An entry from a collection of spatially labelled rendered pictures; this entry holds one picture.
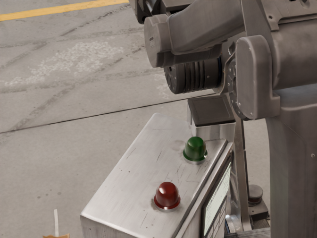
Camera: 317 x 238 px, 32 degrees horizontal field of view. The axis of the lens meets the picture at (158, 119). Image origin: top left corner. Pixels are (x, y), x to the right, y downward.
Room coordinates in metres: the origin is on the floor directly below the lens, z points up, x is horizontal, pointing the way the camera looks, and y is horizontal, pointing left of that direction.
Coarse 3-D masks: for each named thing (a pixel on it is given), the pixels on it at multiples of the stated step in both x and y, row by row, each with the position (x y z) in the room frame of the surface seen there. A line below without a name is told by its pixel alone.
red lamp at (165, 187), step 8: (160, 184) 0.36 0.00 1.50; (168, 184) 0.36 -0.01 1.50; (160, 192) 0.35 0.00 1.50; (168, 192) 0.35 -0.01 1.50; (176, 192) 0.35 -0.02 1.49; (160, 200) 0.35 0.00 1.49; (168, 200) 0.35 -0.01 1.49; (176, 200) 0.35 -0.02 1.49; (160, 208) 0.35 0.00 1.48; (168, 208) 0.34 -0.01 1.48; (176, 208) 0.35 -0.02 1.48
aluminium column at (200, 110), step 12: (216, 96) 0.49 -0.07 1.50; (192, 108) 0.47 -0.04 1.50; (204, 108) 0.47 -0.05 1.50; (216, 108) 0.47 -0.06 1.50; (228, 108) 0.47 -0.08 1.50; (192, 120) 0.46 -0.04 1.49; (204, 120) 0.45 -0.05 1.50; (216, 120) 0.45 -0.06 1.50; (228, 120) 0.45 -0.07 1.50; (192, 132) 0.45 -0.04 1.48; (204, 132) 0.44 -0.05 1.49; (216, 132) 0.46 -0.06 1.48; (228, 132) 0.45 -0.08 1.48
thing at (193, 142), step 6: (192, 138) 0.42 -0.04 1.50; (198, 138) 0.42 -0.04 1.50; (186, 144) 0.42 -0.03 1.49; (192, 144) 0.41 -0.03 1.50; (198, 144) 0.41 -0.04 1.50; (204, 144) 0.42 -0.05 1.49; (186, 150) 0.41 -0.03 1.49; (192, 150) 0.41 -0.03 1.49; (198, 150) 0.41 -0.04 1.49; (204, 150) 0.41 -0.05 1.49; (186, 156) 0.41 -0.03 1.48; (192, 156) 0.41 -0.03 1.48; (198, 156) 0.41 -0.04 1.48; (204, 156) 0.41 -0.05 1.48; (192, 162) 0.41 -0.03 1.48; (198, 162) 0.41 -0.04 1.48
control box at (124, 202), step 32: (160, 128) 0.46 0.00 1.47; (128, 160) 0.42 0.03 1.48; (160, 160) 0.41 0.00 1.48; (224, 160) 0.42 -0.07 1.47; (96, 192) 0.37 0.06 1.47; (128, 192) 0.37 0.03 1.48; (192, 192) 0.37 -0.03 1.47; (96, 224) 0.33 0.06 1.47; (128, 224) 0.33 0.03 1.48; (160, 224) 0.33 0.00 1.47; (192, 224) 0.34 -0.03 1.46; (224, 224) 0.44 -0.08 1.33
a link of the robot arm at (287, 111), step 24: (240, 48) 0.39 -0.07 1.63; (264, 48) 0.38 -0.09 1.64; (240, 72) 0.39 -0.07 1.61; (264, 72) 0.37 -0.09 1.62; (240, 96) 0.38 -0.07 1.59; (264, 96) 0.36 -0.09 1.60; (288, 96) 0.38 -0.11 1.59; (312, 96) 0.38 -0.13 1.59; (288, 120) 0.35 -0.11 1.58; (312, 120) 0.35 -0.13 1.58; (288, 144) 0.35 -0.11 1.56; (312, 144) 0.35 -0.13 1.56; (288, 168) 0.34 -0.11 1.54; (312, 168) 0.34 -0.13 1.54; (288, 192) 0.33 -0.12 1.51; (312, 192) 0.33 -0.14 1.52; (288, 216) 0.32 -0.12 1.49; (312, 216) 0.32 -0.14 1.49
